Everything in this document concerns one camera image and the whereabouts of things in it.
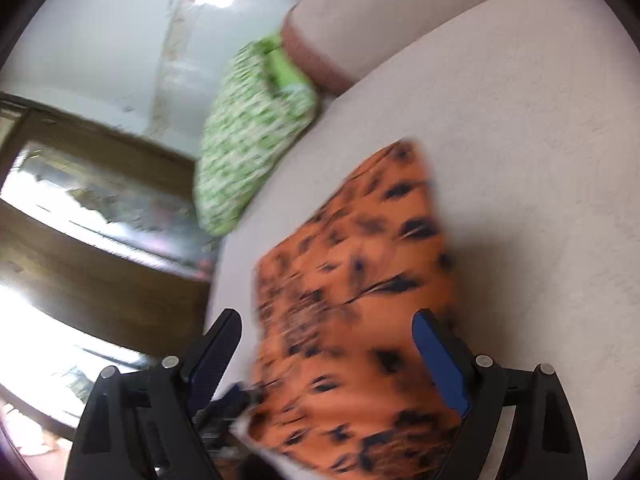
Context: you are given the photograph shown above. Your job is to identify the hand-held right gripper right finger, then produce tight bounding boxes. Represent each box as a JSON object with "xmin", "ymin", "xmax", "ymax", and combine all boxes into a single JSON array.
[{"xmin": 411, "ymin": 308, "xmax": 588, "ymax": 480}]

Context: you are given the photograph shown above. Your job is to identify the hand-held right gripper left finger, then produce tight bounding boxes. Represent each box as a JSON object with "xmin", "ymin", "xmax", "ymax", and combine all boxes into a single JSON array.
[{"xmin": 65, "ymin": 308, "xmax": 243, "ymax": 480}]

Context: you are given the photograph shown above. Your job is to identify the orange black patterned garment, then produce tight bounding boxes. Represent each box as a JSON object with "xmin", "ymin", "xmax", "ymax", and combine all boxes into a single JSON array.
[{"xmin": 246, "ymin": 139, "xmax": 465, "ymax": 479}]

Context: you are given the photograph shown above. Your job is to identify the wooden glass cabinet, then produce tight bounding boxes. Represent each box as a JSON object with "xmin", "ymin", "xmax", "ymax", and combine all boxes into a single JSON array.
[{"xmin": 0, "ymin": 91, "xmax": 222, "ymax": 443}]

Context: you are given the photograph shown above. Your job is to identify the green patterned pillow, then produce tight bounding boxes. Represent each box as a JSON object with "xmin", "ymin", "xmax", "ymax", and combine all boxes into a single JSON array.
[{"xmin": 192, "ymin": 32, "xmax": 321, "ymax": 237}]

